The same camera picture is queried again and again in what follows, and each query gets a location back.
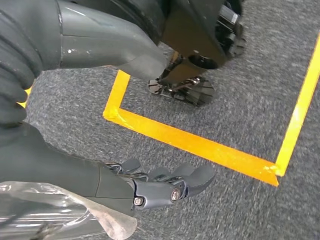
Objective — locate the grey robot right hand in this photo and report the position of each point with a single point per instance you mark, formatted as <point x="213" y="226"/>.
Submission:
<point x="75" y="179"/>

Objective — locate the clear plastic sheet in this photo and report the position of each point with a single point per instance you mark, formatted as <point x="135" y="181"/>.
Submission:
<point x="62" y="215"/>

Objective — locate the yellow floor tape strip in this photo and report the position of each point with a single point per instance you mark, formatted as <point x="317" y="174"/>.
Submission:
<point x="25" y="99"/>

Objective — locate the yellow floor tape rectangle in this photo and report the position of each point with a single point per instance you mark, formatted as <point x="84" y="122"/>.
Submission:
<point x="200" y="145"/>

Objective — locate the black robot right foot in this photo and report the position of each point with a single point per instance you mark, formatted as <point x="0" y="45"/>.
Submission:
<point x="197" y="94"/>

